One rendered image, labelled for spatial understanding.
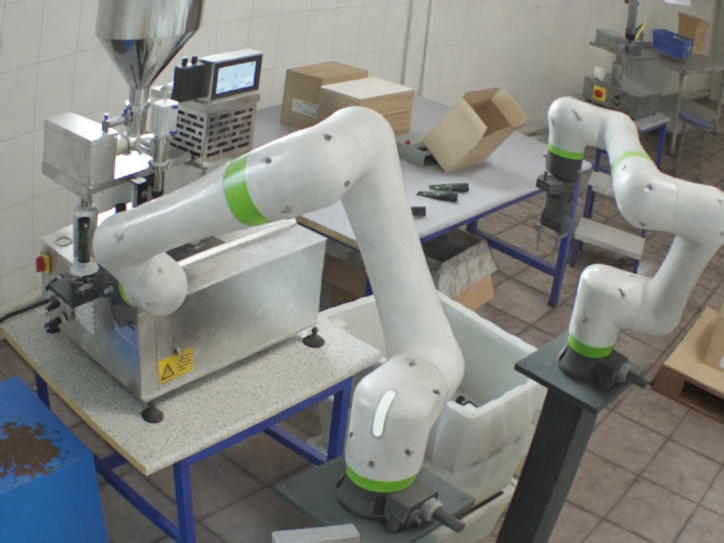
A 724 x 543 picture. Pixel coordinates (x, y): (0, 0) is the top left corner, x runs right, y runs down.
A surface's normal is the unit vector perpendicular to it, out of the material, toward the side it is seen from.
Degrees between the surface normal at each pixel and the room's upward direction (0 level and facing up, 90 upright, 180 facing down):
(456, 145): 90
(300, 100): 90
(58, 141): 90
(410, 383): 7
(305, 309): 90
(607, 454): 0
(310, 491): 0
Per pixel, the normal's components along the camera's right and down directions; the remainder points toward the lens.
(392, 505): -0.69, 0.11
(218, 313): 0.75, 0.37
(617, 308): -0.17, 0.38
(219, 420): 0.11, -0.88
